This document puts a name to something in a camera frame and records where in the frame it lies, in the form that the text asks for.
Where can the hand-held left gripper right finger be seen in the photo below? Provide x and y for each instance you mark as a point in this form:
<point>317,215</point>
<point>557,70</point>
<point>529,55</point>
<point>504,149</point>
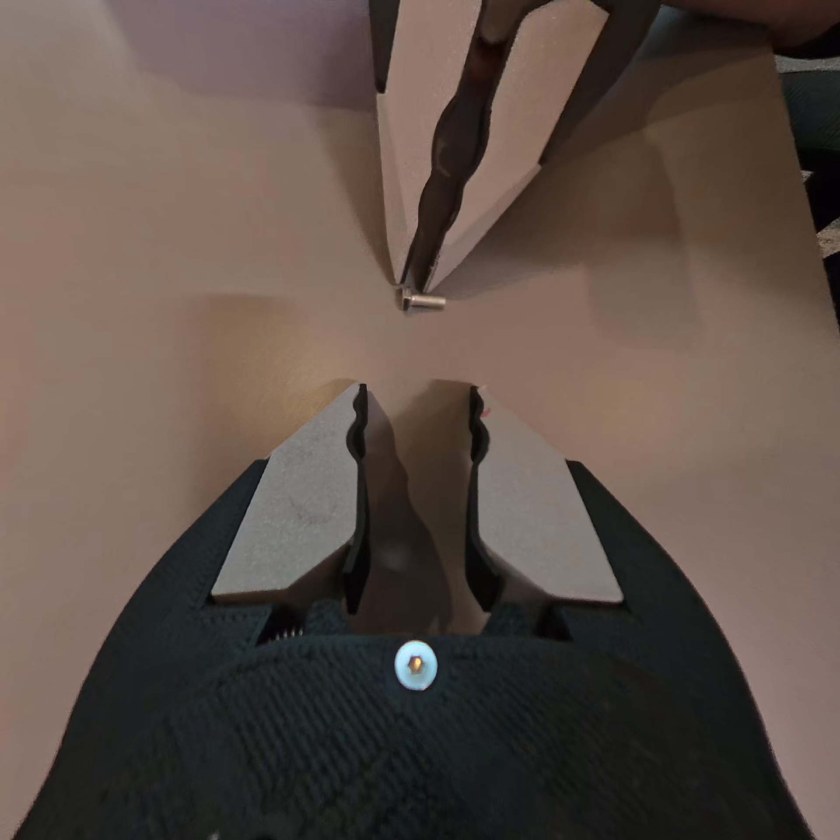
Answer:
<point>544,525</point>

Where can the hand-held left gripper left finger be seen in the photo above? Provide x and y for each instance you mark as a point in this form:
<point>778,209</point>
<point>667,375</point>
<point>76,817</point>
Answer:
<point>289,512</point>

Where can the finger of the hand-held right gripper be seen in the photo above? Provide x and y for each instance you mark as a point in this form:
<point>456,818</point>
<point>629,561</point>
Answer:
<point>531,98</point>
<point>420,98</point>

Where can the short steel bolt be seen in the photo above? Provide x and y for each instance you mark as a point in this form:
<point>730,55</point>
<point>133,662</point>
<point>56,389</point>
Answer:
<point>420,302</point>

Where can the black mesh office chair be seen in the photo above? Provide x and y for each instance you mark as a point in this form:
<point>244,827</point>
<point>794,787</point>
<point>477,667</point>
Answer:
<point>817,131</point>

